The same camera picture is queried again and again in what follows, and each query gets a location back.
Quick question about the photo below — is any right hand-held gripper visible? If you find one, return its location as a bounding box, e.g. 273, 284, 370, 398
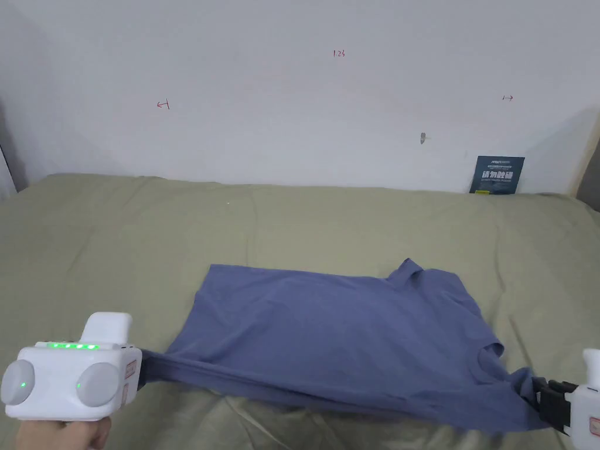
533, 349, 600, 438

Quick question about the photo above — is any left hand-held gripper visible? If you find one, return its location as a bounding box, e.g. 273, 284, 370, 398
0, 312, 144, 421

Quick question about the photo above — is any blue shirt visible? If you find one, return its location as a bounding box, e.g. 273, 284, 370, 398
139, 257, 553, 433

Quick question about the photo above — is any person's left hand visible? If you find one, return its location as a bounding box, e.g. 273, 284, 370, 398
15, 415, 113, 450

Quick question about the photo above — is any bed with pale green sheet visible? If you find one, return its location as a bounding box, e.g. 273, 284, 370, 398
0, 173, 600, 450

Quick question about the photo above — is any dark blue printed card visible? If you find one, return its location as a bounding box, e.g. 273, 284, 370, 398
468, 155, 526, 195

